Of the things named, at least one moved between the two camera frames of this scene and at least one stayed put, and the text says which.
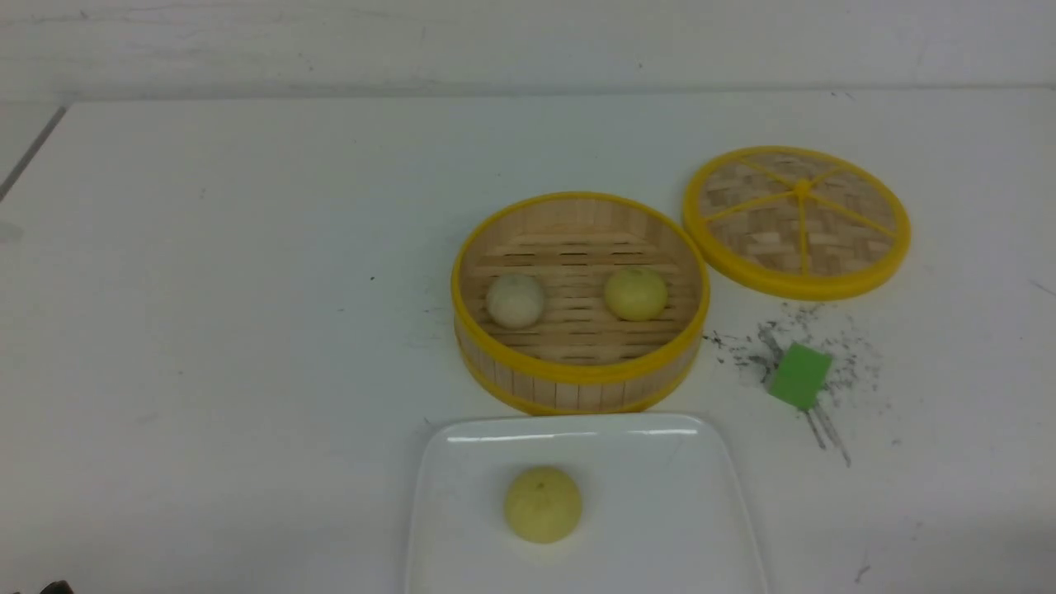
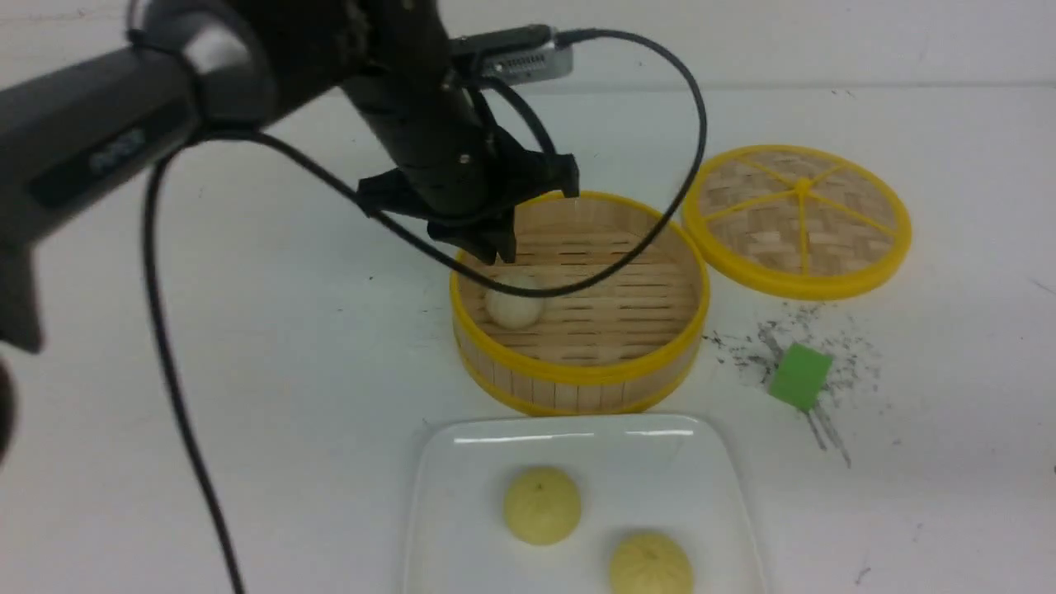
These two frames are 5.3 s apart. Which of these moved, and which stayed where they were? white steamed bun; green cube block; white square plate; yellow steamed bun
Moved: yellow steamed bun
Stayed: white square plate; green cube block; white steamed bun
